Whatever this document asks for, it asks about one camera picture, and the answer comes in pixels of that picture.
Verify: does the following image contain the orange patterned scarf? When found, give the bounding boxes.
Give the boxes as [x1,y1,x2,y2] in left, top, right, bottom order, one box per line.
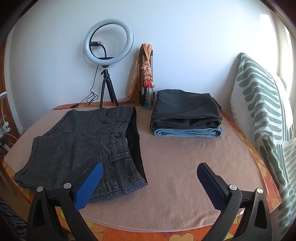
[120,43,156,109]

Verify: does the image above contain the green striped white pillow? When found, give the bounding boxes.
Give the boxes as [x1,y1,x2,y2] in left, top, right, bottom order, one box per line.
[230,52,296,230]

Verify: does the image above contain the black cable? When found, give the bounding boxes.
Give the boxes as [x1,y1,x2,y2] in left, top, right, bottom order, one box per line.
[70,65,100,108]

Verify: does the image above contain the folded black pants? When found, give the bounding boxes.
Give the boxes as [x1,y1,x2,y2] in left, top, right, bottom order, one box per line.
[150,89,223,131]

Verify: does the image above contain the black mini tripod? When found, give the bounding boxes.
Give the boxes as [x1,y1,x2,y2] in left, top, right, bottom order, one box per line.
[99,65,119,109]

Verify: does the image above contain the white ring light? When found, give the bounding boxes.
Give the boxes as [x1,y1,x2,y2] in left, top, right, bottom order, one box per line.
[84,19,134,66]

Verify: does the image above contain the grey tweed pants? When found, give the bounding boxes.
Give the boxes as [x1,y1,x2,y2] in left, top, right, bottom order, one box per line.
[14,106,148,203]

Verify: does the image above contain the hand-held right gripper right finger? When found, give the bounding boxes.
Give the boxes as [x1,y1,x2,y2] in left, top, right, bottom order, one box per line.
[197,163,271,241]

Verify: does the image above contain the pink blanket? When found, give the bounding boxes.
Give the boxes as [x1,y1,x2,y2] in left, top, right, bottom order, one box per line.
[3,105,266,231]

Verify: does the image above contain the white charger with cables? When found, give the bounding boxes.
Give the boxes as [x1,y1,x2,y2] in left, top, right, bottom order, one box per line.
[0,91,19,153]

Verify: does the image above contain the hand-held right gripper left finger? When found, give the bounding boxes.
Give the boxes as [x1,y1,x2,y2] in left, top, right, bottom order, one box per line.
[26,161,104,241]

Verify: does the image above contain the folded blue jeans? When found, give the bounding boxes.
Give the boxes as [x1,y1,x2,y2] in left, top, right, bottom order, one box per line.
[154,126,224,138]

